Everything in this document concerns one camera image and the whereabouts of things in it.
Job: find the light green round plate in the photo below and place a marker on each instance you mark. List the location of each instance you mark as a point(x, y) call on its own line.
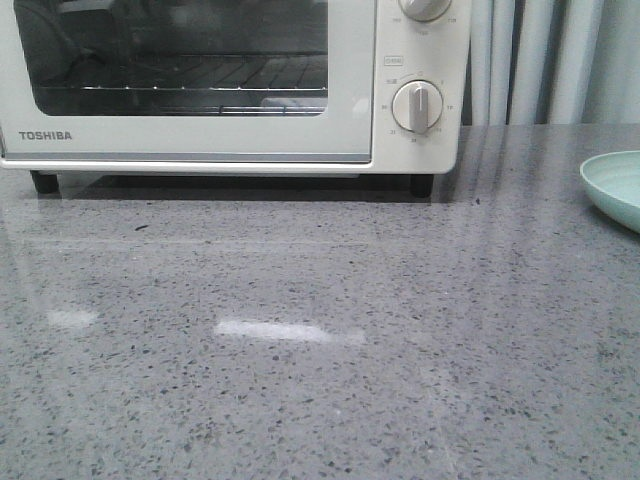
point(611, 181)

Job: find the glass oven door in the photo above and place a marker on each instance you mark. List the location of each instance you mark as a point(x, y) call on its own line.
point(41, 39)

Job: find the white Toshiba toaster oven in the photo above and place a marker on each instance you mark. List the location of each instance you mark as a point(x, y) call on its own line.
point(405, 50)

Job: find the metal oven wire rack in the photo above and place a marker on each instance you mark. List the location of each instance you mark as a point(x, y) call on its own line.
point(189, 86)

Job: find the grey-white pleated curtain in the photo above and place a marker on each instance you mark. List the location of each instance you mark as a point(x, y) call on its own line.
point(553, 62)

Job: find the upper oven temperature knob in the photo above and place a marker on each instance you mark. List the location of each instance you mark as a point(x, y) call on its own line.
point(424, 10)

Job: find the lower oven timer knob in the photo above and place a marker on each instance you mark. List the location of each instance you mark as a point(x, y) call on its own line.
point(417, 106)

